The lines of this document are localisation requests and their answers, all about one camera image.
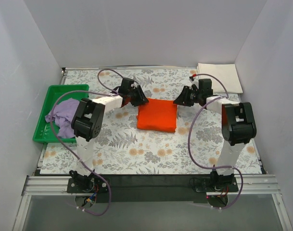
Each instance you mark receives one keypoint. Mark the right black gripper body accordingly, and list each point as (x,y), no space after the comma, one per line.
(186,96)

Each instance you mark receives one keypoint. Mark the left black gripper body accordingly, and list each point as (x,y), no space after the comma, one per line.
(137,95)

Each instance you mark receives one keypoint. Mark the orange t shirt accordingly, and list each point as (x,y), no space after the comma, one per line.
(157,115)

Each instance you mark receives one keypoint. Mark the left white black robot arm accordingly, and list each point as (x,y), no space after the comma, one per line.
(87,124)

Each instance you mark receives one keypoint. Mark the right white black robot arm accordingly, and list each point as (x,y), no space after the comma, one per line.
(237,125)

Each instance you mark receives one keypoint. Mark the floral patterned table mat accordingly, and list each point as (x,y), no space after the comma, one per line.
(121,148)

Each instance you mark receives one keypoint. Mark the folded white t shirt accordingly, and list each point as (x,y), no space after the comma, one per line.
(225,73)

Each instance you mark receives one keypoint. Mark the purple t shirt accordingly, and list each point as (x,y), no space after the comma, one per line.
(62,116)

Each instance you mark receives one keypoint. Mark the green plastic bin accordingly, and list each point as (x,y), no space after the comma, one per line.
(43,132)

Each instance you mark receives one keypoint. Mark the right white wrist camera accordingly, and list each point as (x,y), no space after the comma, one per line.
(194,79)

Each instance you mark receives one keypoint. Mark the aluminium frame rail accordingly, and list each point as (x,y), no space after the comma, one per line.
(57,185)

